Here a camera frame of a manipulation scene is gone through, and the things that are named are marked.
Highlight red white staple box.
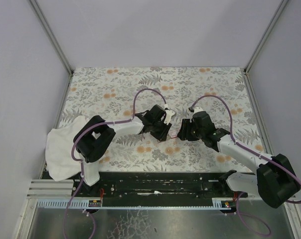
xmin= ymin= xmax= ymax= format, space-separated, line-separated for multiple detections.
xmin=168 ymin=130 xmax=179 ymax=138

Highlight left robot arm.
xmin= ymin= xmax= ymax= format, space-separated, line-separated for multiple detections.
xmin=71 ymin=105 xmax=175 ymax=186

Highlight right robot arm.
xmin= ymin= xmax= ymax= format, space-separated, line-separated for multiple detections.
xmin=177 ymin=111 xmax=301 ymax=208

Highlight floral patterned table mat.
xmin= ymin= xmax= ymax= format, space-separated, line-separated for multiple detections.
xmin=57 ymin=67 xmax=264 ymax=172

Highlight white cloth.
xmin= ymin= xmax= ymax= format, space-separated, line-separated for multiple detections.
xmin=45 ymin=116 xmax=88 ymax=182

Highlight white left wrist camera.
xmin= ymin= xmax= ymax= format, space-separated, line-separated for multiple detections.
xmin=164 ymin=108 xmax=175 ymax=125

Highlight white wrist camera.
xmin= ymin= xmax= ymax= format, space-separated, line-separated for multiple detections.
xmin=188 ymin=106 xmax=203 ymax=114
xmin=164 ymin=108 xmax=175 ymax=125

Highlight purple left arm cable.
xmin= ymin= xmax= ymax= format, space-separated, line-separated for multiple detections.
xmin=62 ymin=88 xmax=167 ymax=239

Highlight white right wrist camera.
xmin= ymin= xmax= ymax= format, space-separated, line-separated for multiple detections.
xmin=188 ymin=106 xmax=203 ymax=114

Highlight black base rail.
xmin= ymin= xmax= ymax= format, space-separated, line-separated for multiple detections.
xmin=76 ymin=172 xmax=238 ymax=208

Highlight right aluminium frame post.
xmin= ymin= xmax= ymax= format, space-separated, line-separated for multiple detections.
xmin=243 ymin=0 xmax=290 ymax=75

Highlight aluminium frame post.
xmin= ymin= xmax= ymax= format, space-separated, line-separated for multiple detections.
xmin=243 ymin=0 xmax=290 ymax=75
xmin=27 ymin=0 xmax=74 ymax=75

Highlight white cable duct strip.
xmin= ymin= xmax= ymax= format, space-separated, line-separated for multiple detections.
xmin=37 ymin=199 xmax=102 ymax=209

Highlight left aluminium frame post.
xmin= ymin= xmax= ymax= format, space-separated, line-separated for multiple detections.
xmin=27 ymin=0 xmax=74 ymax=75

